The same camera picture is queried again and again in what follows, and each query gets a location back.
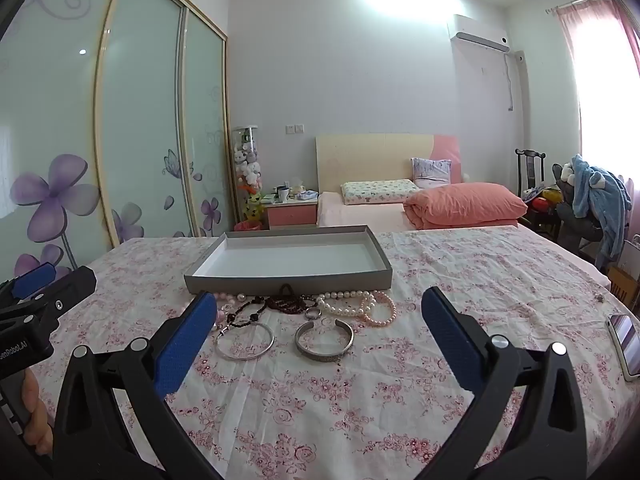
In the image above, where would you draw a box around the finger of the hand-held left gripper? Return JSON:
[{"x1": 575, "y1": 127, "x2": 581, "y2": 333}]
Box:
[
  {"x1": 0, "y1": 261, "x2": 57, "y2": 305},
  {"x1": 0, "y1": 266, "x2": 97, "y2": 335}
]

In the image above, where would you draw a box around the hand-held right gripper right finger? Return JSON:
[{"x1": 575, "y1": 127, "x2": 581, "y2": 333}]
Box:
[{"x1": 414, "y1": 287, "x2": 588, "y2": 480}]

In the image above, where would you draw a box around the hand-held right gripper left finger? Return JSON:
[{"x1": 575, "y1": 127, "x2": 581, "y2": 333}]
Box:
[{"x1": 52, "y1": 290, "x2": 223, "y2": 480}]

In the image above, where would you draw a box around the silver bangle with pearl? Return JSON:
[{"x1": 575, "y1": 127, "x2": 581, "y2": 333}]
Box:
[{"x1": 215, "y1": 321, "x2": 276, "y2": 360}]

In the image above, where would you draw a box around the pink bead bracelet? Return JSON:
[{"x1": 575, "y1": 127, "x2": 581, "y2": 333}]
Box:
[{"x1": 211, "y1": 291, "x2": 247, "y2": 328}]

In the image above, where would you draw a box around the pink pearl bracelet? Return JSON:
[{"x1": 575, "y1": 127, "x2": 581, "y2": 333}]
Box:
[{"x1": 361, "y1": 291, "x2": 397, "y2": 328}]

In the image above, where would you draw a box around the black bead bracelet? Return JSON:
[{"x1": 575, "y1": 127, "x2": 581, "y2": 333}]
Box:
[{"x1": 218, "y1": 296, "x2": 273, "y2": 337}]

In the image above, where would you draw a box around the dark red bead bracelet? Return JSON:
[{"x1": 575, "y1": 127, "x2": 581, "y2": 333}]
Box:
[{"x1": 264, "y1": 283, "x2": 308, "y2": 317}]

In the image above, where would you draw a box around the white pearl bracelet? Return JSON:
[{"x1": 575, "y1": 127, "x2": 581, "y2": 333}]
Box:
[{"x1": 316, "y1": 290, "x2": 377, "y2": 318}]

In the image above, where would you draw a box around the silver cuff bracelet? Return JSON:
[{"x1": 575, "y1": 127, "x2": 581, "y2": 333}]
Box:
[{"x1": 294, "y1": 318, "x2": 355, "y2": 359}]

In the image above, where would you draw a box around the grey cardboard tray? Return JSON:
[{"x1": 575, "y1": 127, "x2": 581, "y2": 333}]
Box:
[{"x1": 183, "y1": 224, "x2": 391, "y2": 297}]

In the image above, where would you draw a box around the person's left hand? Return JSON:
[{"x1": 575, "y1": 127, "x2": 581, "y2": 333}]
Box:
[{"x1": 19, "y1": 367, "x2": 55, "y2": 458}]

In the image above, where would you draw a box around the orange folded quilt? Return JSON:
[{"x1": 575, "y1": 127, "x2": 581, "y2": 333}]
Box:
[{"x1": 403, "y1": 182, "x2": 528, "y2": 231}]

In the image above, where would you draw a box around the pink floral bedsheet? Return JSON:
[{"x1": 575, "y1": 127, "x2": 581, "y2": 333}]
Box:
[{"x1": 30, "y1": 225, "x2": 631, "y2": 480}]

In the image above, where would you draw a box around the floral print pillow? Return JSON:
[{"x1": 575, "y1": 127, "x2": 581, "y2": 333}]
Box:
[{"x1": 340, "y1": 179, "x2": 422, "y2": 206}]

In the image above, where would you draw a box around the pink nightstand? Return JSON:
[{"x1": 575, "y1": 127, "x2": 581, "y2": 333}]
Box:
[{"x1": 264, "y1": 195, "x2": 319, "y2": 231}]

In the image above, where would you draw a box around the purple printed cushion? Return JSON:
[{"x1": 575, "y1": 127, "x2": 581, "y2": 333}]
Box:
[{"x1": 411, "y1": 157, "x2": 452, "y2": 184}]

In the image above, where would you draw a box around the smartphone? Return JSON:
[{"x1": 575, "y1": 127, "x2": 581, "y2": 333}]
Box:
[{"x1": 606, "y1": 313, "x2": 640, "y2": 380}]

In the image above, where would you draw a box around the black office chair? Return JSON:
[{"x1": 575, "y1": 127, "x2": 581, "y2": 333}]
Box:
[{"x1": 552, "y1": 162, "x2": 606, "y2": 256}]

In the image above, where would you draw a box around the sliding door wardrobe with flowers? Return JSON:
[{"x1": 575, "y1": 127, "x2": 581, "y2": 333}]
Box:
[{"x1": 0, "y1": 0, "x2": 236, "y2": 281}]

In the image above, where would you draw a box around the dark wooden chair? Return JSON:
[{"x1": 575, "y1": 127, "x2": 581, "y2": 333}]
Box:
[{"x1": 515, "y1": 149, "x2": 561, "y2": 238}]

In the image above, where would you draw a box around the clear tube of plush toys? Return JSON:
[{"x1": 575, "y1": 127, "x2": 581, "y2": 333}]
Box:
[{"x1": 231, "y1": 125, "x2": 263, "y2": 223}]

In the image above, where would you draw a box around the pink bed with headboard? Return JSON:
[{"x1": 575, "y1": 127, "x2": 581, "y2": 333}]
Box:
[{"x1": 315, "y1": 134, "x2": 521, "y2": 231}]

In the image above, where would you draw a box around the blue fleece robe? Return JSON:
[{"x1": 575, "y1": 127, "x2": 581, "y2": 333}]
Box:
[{"x1": 570, "y1": 154, "x2": 632, "y2": 268}]

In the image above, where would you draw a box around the white air conditioner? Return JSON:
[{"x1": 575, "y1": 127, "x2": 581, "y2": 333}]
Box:
[{"x1": 447, "y1": 13, "x2": 511, "y2": 53}]

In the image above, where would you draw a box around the pink curtain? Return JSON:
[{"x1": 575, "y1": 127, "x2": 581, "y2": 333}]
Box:
[{"x1": 547, "y1": 0, "x2": 640, "y2": 201}]

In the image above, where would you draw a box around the air conditioner cable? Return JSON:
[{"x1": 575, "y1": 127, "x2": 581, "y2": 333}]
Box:
[{"x1": 504, "y1": 52, "x2": 516, "y2": 111}]

